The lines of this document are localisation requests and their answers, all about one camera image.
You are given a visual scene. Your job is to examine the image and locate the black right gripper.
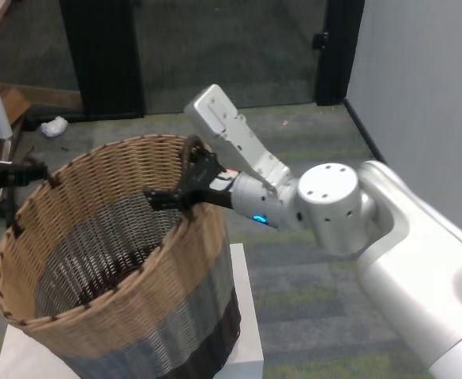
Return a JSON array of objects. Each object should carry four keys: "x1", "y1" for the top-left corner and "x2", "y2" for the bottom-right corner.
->
[{"x1": 142, "y1": 144, "x2": 239, "y2": 212}]

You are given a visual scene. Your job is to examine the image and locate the woven tricolour laundry basket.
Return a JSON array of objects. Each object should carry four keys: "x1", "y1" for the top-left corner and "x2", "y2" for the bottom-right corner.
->
[{"x1": 0, "y1": 133, "x2": 243, "y2": 379}]

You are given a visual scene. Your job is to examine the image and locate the crumpled white paper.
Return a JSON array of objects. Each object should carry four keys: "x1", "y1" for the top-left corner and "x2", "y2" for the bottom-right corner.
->
[{"x1": 39, "y1": 115, "x2": 69, "y2": 139}]

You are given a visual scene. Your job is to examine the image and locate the glass door pane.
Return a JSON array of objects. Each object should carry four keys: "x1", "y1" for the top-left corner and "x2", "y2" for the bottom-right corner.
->
[{"x1": 133, "y1": 0, "x2": 329, "y2": 116}]

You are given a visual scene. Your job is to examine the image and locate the black door latch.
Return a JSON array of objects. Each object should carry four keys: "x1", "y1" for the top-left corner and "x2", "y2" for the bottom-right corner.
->
[{"x1": 311, "y1": 32, "x2": 331, "y2": 51}]

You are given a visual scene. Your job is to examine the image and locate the glass wall pane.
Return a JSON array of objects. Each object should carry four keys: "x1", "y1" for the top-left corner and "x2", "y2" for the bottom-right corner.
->
[{"x1": 0, "y1": 0, "x2": 84, "y2": 98}]

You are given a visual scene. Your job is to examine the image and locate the wide black door frame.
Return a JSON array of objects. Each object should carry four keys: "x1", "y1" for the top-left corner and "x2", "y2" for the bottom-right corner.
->
[{"x1": 58, "y1": 0, "x2": 145, "y2": 120}]

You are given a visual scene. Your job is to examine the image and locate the white pedestal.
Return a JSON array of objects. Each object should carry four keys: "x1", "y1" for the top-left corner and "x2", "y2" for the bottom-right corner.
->
[{"x1": 0, "y1": 242, "x2": 265, "y2": 379}]

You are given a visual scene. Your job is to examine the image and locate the narrow black door frame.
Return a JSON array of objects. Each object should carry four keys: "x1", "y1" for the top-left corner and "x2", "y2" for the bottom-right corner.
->
[{"x1": 314, "y1": 0, "x2": 366, "y2": 107}]

